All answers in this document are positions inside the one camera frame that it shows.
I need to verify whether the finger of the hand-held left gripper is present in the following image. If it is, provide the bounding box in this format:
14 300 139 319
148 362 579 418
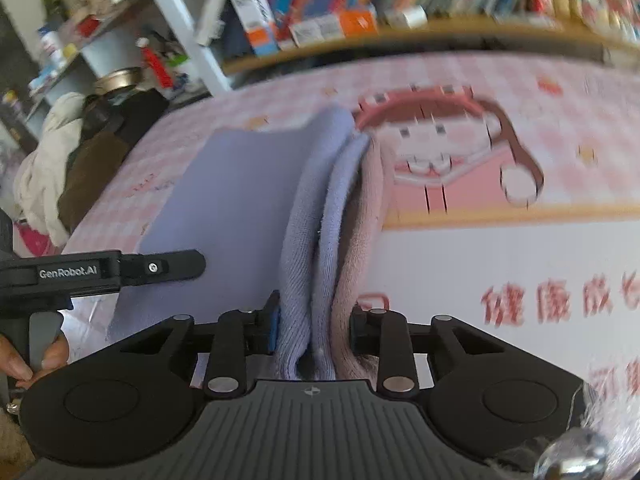
120 248 207 289

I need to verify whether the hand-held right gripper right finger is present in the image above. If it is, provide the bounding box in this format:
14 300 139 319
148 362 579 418
347 302 501 401

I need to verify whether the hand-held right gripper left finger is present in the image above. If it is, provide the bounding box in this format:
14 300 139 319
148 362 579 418
120 290 281 401

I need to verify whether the purple and pink sweater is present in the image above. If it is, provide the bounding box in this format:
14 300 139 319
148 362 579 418
107 104 397 382

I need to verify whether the person's left hand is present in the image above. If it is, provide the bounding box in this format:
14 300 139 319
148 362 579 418
0 334 70 389

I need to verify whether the white jacket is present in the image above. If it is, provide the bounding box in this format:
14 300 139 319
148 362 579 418
14 92 87 249

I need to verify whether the round golden bowl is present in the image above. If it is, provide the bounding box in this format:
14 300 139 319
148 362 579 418
93 67 144 97

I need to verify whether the white tub with green lid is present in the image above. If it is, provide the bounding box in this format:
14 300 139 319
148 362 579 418
166 52 195 97

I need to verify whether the pink checked printed tablecloth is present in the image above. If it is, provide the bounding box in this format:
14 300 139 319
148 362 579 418
62 52 640 441

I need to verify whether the tall orange and white box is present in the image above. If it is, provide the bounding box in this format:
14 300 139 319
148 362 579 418
229 0 280 57

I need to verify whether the thick white book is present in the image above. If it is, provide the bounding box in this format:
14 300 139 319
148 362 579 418
194 0 242 47

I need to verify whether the flat orange and white box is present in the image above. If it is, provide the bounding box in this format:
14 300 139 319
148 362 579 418
289 6 379 48

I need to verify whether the wooden bookshelf board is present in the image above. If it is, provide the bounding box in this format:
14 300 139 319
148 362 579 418
222 14 640 75

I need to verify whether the small white box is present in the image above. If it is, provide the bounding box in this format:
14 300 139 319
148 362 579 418
386 5 429 30

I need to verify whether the brown corduroy cloth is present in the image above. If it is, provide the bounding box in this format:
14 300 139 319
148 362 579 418
57 131 135 234

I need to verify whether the white shelf post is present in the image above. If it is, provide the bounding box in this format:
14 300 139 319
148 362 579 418
132 0 234 97

